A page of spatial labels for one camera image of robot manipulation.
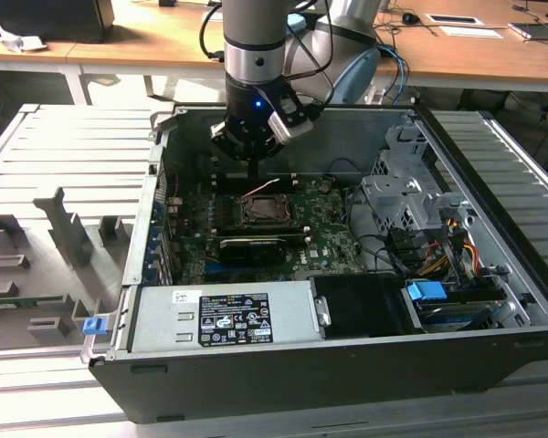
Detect grey parts rack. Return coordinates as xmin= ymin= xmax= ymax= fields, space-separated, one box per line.
xmin=0 ymin=186 xmax=136 ymax=352

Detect green motherboard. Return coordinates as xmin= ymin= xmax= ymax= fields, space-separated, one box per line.
xmin=163 ymin=175 xmax=374 ymax=284

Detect installed black RAM stick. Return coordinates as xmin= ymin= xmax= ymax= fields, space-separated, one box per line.
xmin=217 ymin=232 xmax=312 ymax=243

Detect thin wire locking lever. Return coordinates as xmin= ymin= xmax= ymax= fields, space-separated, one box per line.
xmin=242 ymin=179 xmax=280 ymax=198

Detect grey notebook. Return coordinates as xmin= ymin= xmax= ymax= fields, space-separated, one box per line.
xmin=508 ymin=20 xmax=548 ymax=46

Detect yellow red power wires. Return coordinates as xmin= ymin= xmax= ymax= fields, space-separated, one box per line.
xmin=417 ymin=217 xmax=481 ymax=277

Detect thin black cable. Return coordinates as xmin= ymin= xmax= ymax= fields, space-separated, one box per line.
xmin=326 ymin=157 xmax=371 ymax=179

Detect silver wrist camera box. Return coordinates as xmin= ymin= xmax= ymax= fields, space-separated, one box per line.
xmin=268 ymin=111 xmax=314 ymax=146

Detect blue cable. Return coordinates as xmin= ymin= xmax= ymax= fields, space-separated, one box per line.
xmin=377 ymin=44 xmax=411 ymax=99

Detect blue case latch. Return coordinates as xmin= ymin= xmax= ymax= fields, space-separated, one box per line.
xmin=82 ymin=318 xmax=107 ymax=338

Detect black box on desk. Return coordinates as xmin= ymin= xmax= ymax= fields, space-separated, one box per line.
xmin=0 ymin=0 xmax=115 ymax=45

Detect grey power supply unit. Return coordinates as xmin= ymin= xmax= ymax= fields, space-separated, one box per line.
xmin=127 ymin=280 xmax=325 ymax=355

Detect silver metal drive cage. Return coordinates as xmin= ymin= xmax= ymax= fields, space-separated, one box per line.
xmin=360 ymin=125 xmax=476 ymax=238

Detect black PC case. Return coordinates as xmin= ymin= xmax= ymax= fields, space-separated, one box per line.
xmin=87 ymin=102 xmax=548 ymax=425

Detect crumpled white paper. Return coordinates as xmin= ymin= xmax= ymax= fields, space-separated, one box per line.
xmin=0 ymin=25 xmax=47 ymax=52

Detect metal socket cover frame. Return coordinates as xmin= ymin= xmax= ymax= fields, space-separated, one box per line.
xmin=239 ymin=193 xmax=297 ymax=227

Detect black graphics card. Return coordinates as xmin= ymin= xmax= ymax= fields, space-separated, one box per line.
xmin=217 ymin=236 xmax=290 ymax=268

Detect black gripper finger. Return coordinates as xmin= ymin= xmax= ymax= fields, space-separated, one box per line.
xmin=254 ymin=144 xmax=286 ymax=182
xmin=209 ymin=120 xmax=256 ymax=182

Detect black plastic shroud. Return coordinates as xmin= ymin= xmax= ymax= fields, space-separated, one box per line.
xmin=312 ymin=273 xmax=419 ymax=339

